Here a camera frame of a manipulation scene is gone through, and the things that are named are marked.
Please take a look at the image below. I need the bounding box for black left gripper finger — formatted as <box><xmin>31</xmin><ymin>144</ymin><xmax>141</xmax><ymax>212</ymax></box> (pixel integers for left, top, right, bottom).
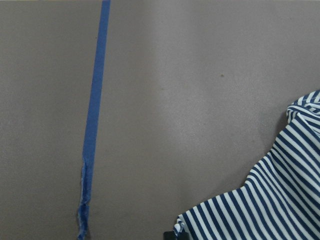
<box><xmin>163</xmin><ymin>231</ymin><xmax>188</xmax><ymax>240</ymax></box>

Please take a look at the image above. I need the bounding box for navy white striped polo shirt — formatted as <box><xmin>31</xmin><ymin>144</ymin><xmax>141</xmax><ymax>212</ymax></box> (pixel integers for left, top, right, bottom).
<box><xmin>173</xmin><ymin>91</ymin><xmax>320</xmax><ymax>240</ymax></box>

